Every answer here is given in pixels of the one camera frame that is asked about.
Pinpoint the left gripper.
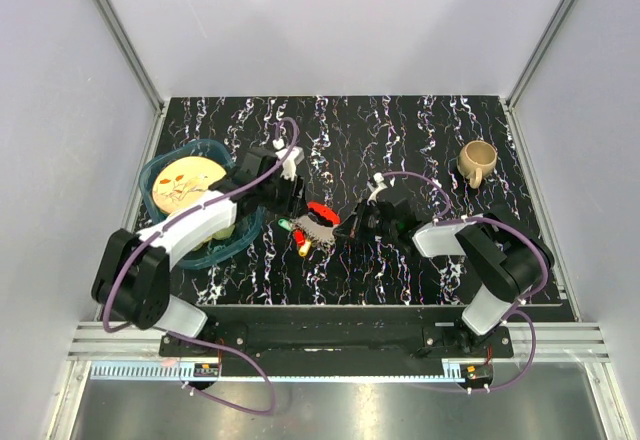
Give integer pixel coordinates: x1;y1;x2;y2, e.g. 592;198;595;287
257;168;308;219

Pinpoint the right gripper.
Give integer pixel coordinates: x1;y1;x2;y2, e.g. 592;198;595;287
333;199;397;243

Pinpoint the green key tag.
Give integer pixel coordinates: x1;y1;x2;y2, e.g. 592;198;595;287
278;219;293;232

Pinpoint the metal key holder red handle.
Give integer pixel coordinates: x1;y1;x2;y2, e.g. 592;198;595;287
292;201;341;248

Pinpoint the red key tag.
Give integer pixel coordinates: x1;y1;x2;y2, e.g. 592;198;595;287
294;230;306;246

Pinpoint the yellow key tag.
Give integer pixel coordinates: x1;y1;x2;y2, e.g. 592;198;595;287
298;240;312;257

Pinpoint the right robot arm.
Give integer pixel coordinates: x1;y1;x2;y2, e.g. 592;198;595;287
333;200;555;357

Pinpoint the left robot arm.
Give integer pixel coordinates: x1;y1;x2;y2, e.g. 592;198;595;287
91;146;307;356

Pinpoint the teal plastic container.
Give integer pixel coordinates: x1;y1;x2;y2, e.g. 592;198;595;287
138;138;265;272

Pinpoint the yellow-green mug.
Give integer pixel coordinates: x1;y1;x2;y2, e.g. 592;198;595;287
195;225;235;250

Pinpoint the painted round plate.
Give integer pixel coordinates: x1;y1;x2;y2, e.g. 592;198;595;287
151;156;226;214

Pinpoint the black base bar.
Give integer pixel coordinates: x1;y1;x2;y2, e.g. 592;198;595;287
159;303;516;361

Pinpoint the beige ceramic mug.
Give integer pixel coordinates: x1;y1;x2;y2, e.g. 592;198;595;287
457;140;498;189

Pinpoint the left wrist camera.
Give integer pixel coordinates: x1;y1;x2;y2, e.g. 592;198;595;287
272;139;304;180

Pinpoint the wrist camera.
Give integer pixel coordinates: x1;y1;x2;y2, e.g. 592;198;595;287
367;172;394;203
272;139;304;180

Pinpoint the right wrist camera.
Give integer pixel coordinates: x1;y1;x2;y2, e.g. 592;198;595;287
367;172;394;203

